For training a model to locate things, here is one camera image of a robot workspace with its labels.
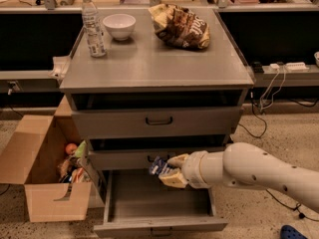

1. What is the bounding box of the black floor cable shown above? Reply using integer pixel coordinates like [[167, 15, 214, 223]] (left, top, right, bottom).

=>
[[237, 100, 319, 223]]

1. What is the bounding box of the grey drawer cabinet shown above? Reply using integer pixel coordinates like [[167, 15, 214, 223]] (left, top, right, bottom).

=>
[[59, 7, 255, 171]]

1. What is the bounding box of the brown chip bag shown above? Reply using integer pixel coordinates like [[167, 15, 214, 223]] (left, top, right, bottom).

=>
[[149, 4, 210, 50]]

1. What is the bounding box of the bottom grey drawer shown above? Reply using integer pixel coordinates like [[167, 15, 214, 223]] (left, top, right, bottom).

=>
[[94, 169, 227, 238]]

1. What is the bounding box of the white power strip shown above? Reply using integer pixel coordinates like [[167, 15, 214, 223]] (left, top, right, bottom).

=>
[[269, 62, 309, 73]]

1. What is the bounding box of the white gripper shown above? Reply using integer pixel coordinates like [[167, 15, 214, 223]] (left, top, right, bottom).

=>
[[159, 151, 209, 189]]

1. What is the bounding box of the top grey drawer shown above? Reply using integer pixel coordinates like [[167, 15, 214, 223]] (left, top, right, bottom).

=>
[[72, 107, 242, 138]]

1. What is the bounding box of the blue rxbar wrapper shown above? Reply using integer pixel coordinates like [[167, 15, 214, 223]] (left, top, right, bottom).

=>
[[149, 156, 173, 176]]

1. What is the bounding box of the blue shoe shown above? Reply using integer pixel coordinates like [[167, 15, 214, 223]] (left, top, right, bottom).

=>
[[280, 225, 307, 239]]

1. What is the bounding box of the middle grey drawer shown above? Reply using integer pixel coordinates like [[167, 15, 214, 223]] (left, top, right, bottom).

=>
[[87, 145, 227, 171]]

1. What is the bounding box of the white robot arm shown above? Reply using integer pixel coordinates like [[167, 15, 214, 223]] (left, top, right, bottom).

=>
[[159, 142, 319, 212]]

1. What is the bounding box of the clear plastic water bottle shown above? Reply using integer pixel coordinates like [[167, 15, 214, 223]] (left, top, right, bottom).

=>
[[82, 0, 107, 58]]

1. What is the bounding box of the grey drawer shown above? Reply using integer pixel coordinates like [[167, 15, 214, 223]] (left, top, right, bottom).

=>
[[94, 169, 227, 238], [72, 107, 242, 138], [87, 145, 227, 171]]

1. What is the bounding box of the orange fruit in box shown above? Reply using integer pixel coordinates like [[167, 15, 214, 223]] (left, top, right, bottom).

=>
[[65, 143, 78, 155]]

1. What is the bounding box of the white bowl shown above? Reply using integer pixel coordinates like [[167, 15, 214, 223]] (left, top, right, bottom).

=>
[[103, 14, 136, 41]]

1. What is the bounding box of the cardboard box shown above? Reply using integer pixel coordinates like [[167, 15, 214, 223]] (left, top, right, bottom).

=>
[[0, 99, 92, 222]]

